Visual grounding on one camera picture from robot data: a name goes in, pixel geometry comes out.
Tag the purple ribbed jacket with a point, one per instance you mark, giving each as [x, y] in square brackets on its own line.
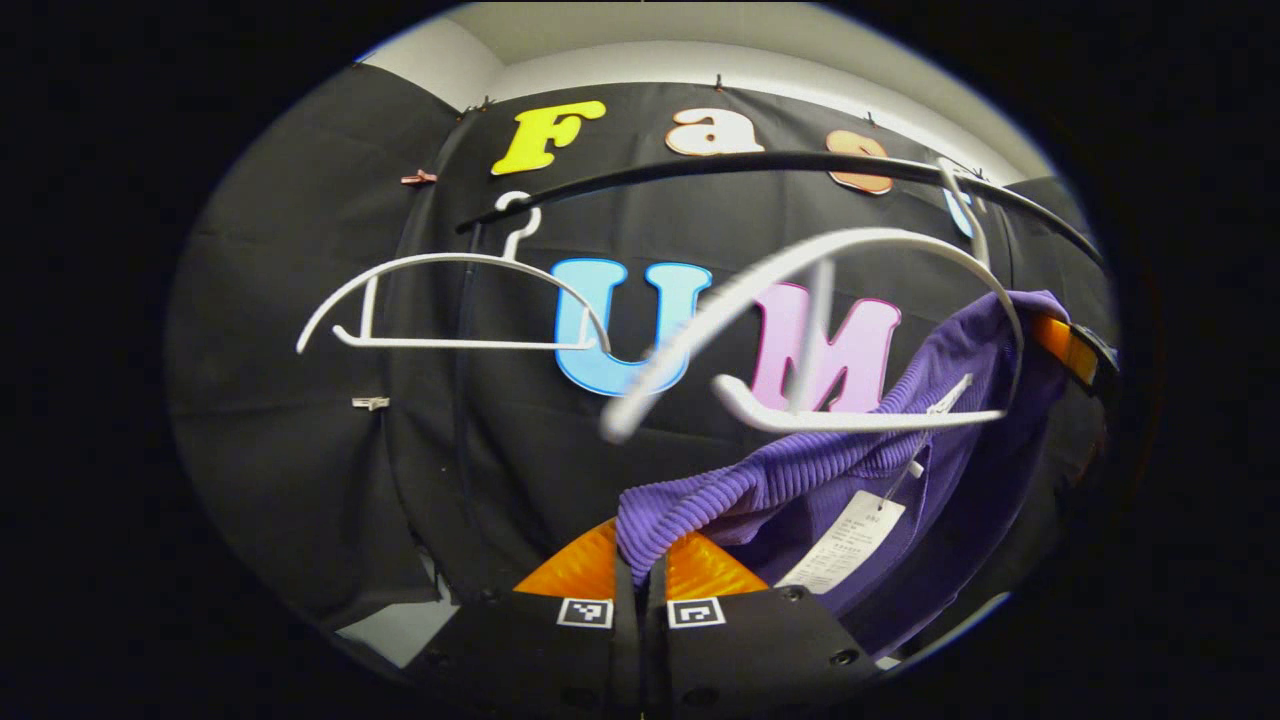
[820, 465]

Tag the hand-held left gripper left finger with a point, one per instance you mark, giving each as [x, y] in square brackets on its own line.
[540, 650]

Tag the black clothes rack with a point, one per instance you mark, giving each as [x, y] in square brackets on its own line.
[700, 165]

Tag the red cloth clip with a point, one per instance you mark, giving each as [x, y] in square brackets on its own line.
[418, 179]

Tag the row of black cloth clips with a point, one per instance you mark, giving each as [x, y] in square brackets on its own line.
[718, 80]

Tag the white plastic hanger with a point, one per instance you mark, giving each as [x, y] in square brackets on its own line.
[450, 344]
[850, 422]

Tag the black backdrop cloth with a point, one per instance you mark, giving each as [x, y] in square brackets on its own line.
[280, 450]

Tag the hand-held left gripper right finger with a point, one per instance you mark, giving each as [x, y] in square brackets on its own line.
[750, 650]

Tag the white cloth clip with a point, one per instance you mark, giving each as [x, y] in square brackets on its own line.
[370, 403]

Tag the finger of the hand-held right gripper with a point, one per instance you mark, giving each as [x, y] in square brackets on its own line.
[1065, 345]

